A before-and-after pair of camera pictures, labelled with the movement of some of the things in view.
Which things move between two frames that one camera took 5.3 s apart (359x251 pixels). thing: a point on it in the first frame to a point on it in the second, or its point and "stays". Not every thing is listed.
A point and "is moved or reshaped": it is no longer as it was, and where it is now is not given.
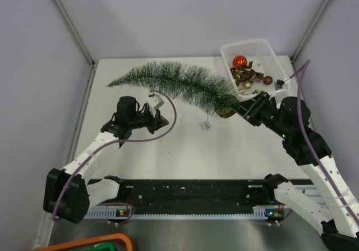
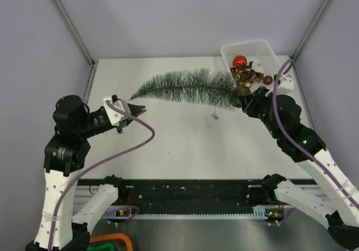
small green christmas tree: (195, 85) is moved or reshaped
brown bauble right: (267, 80) stays
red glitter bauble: (239, 60) stays
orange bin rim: (88, 240) stays
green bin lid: (109, 246) stays
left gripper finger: (160, 122) to (136, 109)
